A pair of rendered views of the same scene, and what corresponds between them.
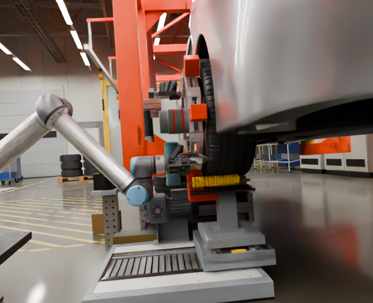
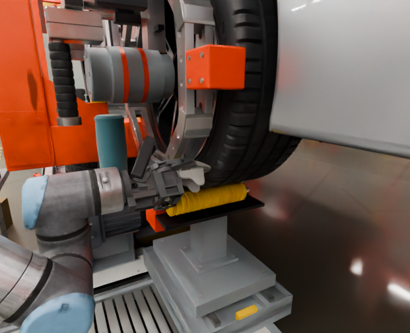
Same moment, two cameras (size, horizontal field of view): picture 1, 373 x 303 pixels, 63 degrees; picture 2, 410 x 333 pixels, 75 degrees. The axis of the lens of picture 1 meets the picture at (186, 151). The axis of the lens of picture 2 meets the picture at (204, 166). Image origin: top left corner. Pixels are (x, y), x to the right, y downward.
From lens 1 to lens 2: 0.97 m
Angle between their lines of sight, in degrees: 28
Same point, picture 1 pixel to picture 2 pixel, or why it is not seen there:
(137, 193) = (62, 324)
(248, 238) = (256, 285)
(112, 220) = not seen: outside the picture
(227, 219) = (212, 247)
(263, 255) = (278, 308)
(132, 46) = not seen: outside the picture
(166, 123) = (108, 80)
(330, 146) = not seen: hidden behind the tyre
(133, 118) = (14, 54)
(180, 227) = (119, 239)
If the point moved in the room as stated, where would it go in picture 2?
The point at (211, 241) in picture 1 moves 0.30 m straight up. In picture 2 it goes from (203, 306) to (203, 210)
